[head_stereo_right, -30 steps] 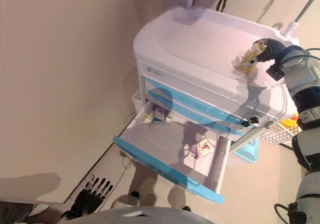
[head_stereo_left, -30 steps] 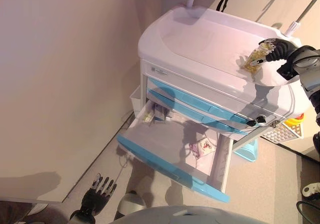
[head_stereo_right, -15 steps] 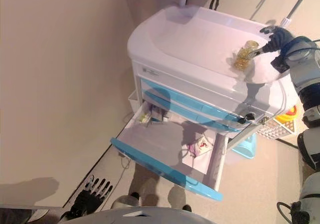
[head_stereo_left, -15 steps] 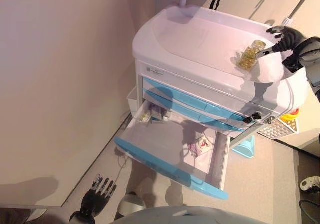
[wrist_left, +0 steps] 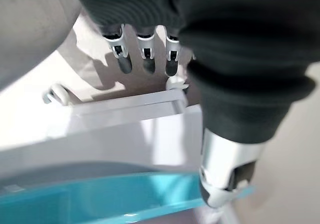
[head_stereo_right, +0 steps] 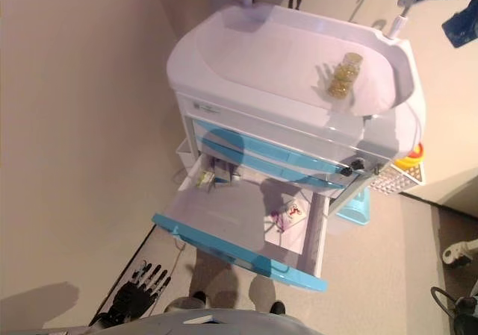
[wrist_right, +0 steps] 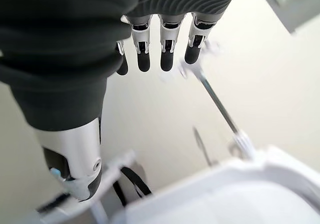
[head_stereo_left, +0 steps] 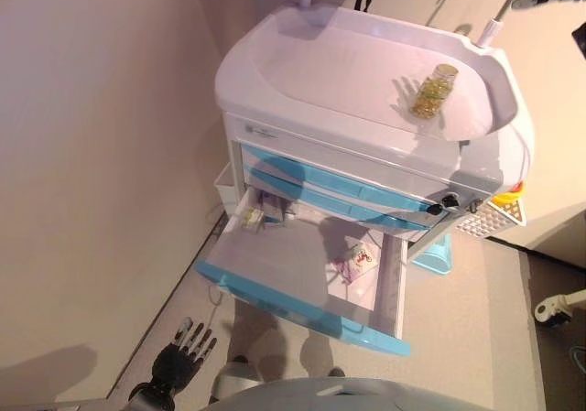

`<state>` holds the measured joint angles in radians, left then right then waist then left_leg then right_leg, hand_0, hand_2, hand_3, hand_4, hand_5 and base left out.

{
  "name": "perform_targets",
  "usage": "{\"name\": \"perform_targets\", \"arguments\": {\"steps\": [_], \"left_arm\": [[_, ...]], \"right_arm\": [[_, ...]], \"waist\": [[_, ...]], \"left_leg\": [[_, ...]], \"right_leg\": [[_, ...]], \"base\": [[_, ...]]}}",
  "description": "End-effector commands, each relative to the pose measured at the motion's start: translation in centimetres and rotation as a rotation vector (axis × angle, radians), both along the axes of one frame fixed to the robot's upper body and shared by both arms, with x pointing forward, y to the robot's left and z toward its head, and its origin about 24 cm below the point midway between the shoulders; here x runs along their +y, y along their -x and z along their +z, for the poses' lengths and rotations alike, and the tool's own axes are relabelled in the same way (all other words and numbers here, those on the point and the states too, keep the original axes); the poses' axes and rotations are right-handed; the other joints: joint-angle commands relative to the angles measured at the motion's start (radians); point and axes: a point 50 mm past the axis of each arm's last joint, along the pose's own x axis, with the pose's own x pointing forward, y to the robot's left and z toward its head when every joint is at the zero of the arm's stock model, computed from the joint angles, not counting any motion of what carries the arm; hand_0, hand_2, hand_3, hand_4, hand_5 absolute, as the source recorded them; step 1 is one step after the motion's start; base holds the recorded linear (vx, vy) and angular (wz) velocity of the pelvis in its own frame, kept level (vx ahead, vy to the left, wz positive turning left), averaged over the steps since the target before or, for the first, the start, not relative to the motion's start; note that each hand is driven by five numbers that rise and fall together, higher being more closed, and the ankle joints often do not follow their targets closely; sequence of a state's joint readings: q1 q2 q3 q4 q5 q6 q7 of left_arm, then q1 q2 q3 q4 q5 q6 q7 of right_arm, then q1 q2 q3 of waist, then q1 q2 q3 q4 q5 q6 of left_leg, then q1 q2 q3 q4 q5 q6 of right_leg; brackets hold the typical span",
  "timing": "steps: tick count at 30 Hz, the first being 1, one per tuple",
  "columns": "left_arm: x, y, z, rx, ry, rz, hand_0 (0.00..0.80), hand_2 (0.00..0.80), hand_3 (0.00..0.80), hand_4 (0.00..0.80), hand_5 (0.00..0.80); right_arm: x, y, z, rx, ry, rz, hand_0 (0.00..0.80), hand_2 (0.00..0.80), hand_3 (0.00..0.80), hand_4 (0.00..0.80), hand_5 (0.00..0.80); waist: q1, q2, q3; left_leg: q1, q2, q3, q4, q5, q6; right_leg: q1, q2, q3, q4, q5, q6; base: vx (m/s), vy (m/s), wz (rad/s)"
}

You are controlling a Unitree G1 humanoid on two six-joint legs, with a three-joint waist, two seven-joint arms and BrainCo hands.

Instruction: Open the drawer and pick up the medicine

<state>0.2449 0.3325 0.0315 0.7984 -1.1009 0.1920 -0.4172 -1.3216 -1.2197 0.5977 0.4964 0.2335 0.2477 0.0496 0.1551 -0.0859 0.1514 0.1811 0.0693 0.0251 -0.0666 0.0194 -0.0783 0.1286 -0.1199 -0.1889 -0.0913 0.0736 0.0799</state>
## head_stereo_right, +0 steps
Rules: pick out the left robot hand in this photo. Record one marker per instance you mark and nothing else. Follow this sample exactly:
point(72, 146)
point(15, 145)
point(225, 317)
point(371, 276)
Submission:
point(132, 297)

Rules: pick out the blue-fronted cart drawer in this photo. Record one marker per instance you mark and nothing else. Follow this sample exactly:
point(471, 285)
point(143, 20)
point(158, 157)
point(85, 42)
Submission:
point(231, 215)

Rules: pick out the yellow medicine bottle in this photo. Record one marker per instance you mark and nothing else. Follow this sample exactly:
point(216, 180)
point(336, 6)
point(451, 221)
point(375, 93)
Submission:
point(344, 75)

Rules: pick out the green white medicine box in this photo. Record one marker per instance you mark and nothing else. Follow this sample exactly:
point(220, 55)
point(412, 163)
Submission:
point(205, 180)

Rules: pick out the blue white medicine box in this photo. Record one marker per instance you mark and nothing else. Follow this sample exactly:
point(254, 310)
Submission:
point(223, 171)

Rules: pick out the left silver robot leg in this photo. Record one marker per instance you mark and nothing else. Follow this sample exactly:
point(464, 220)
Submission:
point(186, 303)

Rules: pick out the grey robot torso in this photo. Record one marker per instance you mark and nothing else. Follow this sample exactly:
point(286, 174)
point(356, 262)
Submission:
point(186, 325)

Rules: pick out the metal IV pole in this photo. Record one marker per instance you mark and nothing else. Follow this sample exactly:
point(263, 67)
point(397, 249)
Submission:
point(397, 25)

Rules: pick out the clear side bin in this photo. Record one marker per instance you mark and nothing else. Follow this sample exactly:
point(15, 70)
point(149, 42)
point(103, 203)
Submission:
point(183, 156)

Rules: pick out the yellow sharps container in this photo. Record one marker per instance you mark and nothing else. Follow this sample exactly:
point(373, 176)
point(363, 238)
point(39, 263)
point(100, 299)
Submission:
point(411, 157)

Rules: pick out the clear plastic bag red print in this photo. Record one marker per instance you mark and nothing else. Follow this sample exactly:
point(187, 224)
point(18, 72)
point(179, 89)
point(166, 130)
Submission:
point(289, 215)

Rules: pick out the white medical cart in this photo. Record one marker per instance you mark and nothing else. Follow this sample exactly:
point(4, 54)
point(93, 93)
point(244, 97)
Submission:
point(269, 59)

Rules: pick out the white mesh basket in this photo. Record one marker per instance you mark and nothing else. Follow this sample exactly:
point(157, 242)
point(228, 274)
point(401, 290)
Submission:
point(396, 180)

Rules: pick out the black cart keys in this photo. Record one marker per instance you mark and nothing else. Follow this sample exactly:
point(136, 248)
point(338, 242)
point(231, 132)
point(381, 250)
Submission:
point(353, 167)

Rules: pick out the blue waste bin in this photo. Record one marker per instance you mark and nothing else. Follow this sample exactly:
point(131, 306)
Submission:
point(354, 208)

